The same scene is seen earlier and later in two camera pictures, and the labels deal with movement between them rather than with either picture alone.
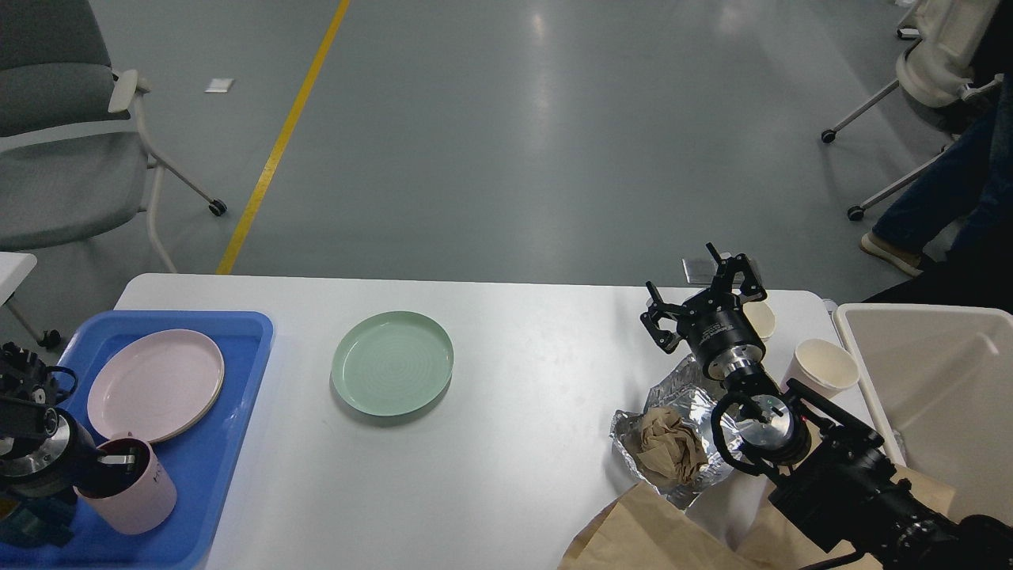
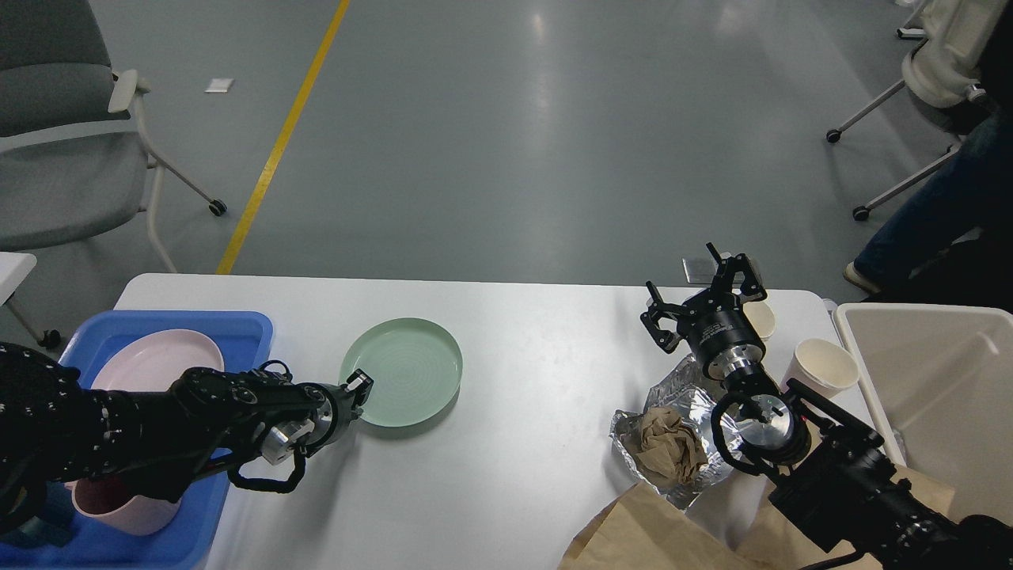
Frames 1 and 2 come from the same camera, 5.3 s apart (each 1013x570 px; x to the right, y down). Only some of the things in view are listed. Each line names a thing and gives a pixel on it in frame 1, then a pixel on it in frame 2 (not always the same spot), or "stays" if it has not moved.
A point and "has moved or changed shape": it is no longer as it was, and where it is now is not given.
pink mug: x=136 y=498 stays
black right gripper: x=715 y=326 stays
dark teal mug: x=41 y=521 stays
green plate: x=393 y=363 has moved or changed shape
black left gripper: x=48 y=452 → x=333 y=409
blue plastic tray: x=200 y=461 stays
